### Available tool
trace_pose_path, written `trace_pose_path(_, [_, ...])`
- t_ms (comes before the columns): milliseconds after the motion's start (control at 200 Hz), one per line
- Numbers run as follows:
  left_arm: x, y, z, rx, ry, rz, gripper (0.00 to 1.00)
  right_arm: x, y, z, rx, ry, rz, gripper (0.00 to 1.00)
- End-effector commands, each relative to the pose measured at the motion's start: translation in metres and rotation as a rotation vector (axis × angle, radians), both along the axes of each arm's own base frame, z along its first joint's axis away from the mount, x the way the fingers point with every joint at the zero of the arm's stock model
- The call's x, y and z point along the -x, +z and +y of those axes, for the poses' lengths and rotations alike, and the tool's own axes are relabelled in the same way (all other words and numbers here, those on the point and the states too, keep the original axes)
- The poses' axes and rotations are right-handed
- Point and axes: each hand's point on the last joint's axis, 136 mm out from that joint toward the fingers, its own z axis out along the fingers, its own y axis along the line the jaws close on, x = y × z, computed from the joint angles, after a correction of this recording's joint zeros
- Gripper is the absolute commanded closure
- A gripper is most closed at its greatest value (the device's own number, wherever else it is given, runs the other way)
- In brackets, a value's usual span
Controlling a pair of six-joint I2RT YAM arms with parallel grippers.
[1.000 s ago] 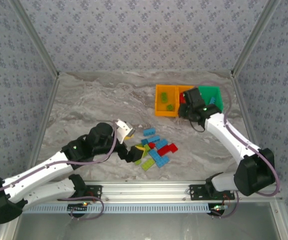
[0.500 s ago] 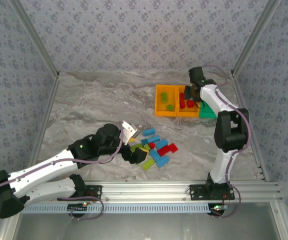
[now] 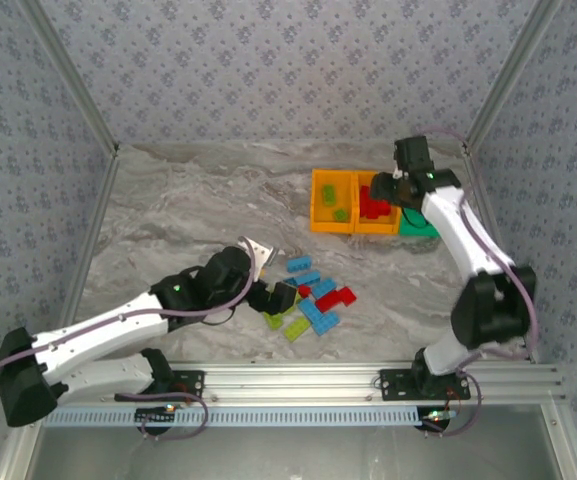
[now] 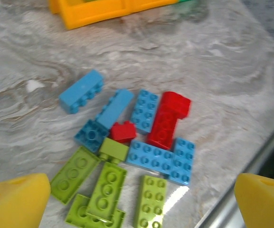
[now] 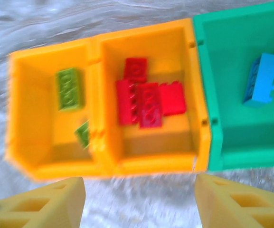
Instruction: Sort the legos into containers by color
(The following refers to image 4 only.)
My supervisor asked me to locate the large red lego brick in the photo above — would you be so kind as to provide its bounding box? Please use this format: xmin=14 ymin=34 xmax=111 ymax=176
xmin=146 ymin=91 xmax=192 ymax=151

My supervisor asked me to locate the small red lego brick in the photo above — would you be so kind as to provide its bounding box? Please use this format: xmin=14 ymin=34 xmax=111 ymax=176
xmin=109 ymin=120 xmax=138 ymax=144

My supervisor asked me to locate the blue square lego brick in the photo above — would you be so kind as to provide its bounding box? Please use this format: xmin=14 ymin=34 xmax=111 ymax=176
xmin=73 ymin=119 xmax=110 ymax=153

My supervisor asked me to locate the green flat lego plate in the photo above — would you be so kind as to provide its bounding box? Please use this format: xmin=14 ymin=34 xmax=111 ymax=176
xmin=133 ymin=175 xmax=168 ymax=228
xmin=86 ymin=161 xmax=128 ymax=223
xmin=65 ymin=193 xmax=126 ymax=228
xmin=49 ymin=145 xmax=102 ymax=205

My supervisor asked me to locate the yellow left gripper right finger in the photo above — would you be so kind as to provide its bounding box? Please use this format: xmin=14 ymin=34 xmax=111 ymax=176
xmin=234 ymin=172 xmax=274 ymax=228

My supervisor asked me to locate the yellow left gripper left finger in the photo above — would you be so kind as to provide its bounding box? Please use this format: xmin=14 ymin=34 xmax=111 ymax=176
xmin=0 ymin=173 xmax=52 ymax=228

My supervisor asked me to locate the blue tall lego brick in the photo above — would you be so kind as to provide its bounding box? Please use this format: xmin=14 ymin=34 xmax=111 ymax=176
xmin=58 ymin=69 xmax=104 ymax=114
xmin=95 ymin=88 xmax=135 ymax=129

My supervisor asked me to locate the aluminium table edge rail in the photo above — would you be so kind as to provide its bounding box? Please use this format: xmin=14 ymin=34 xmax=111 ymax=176
xmin=195 ymin=117 xmax=274 ymax=228

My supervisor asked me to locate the small green lego brick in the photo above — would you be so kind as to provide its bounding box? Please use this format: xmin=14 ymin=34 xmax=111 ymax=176
xmin=98 ymin=137 xmax=131 ymax=165

